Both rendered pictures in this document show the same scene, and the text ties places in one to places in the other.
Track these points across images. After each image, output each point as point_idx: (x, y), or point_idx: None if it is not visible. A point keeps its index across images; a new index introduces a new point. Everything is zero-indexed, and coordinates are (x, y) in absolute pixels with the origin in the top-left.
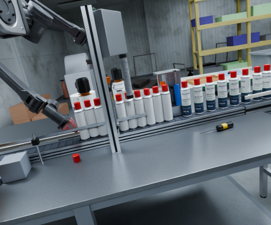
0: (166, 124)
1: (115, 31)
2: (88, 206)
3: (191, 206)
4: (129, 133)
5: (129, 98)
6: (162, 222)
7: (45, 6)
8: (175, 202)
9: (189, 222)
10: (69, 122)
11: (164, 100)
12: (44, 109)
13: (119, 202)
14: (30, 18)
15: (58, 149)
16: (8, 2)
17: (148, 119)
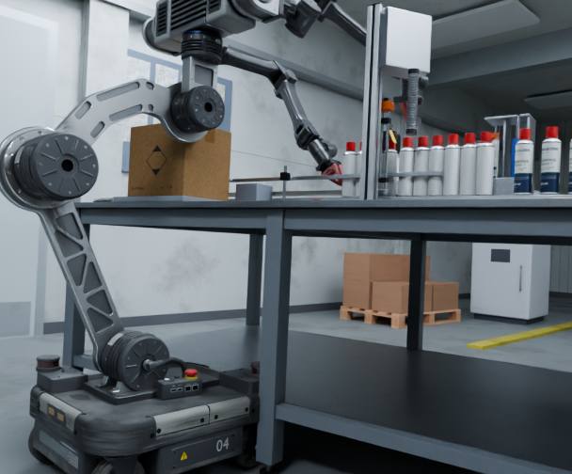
0: (468, 197)
1: (407, 38)
2: (280, 218)
3: (506, 409)
4: (404, 197)
5: (421, 146)
6: (427, 399)
7: (353, 21)
8: (484, 398)
9: (473, 413)
10: (332, 165)
11: (478, 156)
12: (310, 142)
13: (315, 228)
14: (293, 7)
15: (308, 199)
16: None
17: (443, 186)
